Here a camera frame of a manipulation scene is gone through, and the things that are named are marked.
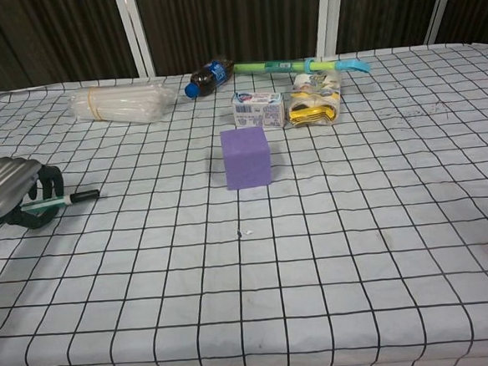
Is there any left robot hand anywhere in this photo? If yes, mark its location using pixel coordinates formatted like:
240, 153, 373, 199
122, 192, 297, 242
0, 152, 68, 232

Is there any black and green pen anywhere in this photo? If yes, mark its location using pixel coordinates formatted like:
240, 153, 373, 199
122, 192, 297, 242
18, 188, 109, 210

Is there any clear plastic cup stack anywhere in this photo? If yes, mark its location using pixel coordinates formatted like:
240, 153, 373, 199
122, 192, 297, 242
68, 80, 180, 130

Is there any cola bottle with blue cap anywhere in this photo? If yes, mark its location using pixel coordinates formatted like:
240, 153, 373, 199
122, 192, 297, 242
182, 57, 238, 99

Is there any purple foam cube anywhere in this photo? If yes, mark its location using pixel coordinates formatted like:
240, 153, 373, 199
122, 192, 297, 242
219, 126, 274, 192

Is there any checkered white tablecloth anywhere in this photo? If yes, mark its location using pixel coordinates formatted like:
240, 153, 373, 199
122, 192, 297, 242
0, 40, 488, 366

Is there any small white carton box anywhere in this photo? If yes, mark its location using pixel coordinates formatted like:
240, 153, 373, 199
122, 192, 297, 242
231, 88, 288, 133

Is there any green and blue toothbrush pack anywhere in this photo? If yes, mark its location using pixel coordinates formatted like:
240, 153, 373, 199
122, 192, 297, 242
232, 53, 371, 83

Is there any white partition frame post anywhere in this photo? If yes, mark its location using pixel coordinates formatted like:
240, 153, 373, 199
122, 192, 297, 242
313, 0, 348, 59
421, 0, 465, 45
113, 0, 157, 79

